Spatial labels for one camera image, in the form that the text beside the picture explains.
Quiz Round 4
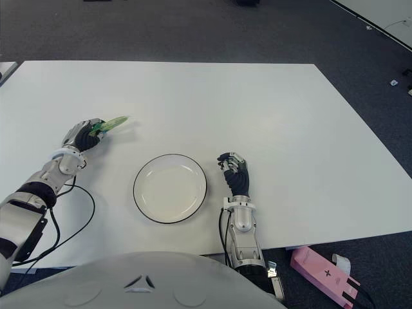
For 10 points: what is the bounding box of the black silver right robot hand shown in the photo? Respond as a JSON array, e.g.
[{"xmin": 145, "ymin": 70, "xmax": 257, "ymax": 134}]
[{"xmin": 216, "ymin": 151, "xmax": 251, "ymax": 197}]

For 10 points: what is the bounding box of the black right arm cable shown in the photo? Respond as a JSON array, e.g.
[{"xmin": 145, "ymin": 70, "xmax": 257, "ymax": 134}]
[{"xmin": 218, "ymin": 208, "xmax": 233, "ymax": 265}]

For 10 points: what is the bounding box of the black equipment base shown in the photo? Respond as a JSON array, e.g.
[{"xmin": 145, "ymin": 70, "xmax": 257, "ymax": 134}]
[{"xmin": 401, "ymin": 67, "xmax": 412, "ymax": 96}]

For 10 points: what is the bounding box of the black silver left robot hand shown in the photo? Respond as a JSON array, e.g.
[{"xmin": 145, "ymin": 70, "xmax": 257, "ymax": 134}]
[{"xmin": 61, "ymin": 117, "xmax": 109, "ymax": 153}]

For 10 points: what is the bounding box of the white paper roll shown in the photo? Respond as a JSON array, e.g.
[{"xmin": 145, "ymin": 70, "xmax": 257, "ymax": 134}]
[{"xmin": 331, "ymin": 253, "xmax": 352, "ymax": 275}]

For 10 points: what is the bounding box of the pink cardboard box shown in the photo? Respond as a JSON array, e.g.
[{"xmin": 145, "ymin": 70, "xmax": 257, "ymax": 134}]
[{"xmin": 289, "ymin": 246, "xmax": 361, "ymax": 308}]

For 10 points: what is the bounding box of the grey robot torso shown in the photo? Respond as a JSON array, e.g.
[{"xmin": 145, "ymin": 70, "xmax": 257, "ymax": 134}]
[{"xmin": 0, "ymin": 250, "xmax": 288, "ymax": 309}]

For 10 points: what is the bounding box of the green snack packet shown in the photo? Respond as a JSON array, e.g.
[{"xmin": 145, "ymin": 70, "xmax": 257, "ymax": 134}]
[{"xmin": 91, "ymin": 115, "xmax": 130, "ymax": 135}]

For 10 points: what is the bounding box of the white background table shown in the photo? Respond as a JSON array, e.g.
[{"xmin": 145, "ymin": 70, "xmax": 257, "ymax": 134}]
[{"xmin": 328, "ymin": 0, "xmax": 412, "ymax": 51}]

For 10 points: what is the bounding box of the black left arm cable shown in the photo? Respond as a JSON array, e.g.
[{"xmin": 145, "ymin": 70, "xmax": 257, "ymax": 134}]
[{"xmin": 12, "ymin": 175, "xmax": 97, "ymax": 268}]

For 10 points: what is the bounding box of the white plate with black rim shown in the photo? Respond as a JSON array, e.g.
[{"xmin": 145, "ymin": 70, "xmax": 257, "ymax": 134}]
[{"xmin": 133, "ymin": 153, "xmax": 210, "ymax": 224}]

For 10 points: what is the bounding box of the black cable by pink box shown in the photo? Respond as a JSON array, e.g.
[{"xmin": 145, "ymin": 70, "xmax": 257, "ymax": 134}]
[{"xmin": 355, "ymin": 285, "xmax": 377, "ymax": 309}]

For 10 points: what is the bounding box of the white side table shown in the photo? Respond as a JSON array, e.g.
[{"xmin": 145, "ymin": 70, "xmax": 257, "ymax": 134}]
[{"xmin": 0, "ymin": 61, "xmax": 19, "ymax": 88}]

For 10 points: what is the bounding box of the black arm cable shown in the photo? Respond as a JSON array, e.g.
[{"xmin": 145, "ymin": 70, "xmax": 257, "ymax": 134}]
[
  {"xmin": 12, "ymin": 175, "xmax": 97, "ymax": 268},
  {"xmin": 218, "ymin": 208, "xmax": 233, "ymax": 265}
]

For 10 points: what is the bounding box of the silver metal bracket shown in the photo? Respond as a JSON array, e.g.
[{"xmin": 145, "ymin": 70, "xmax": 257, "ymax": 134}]
[{"xmin": 266, "ymin": 261, "xmax": 286, "ymax": 302}]

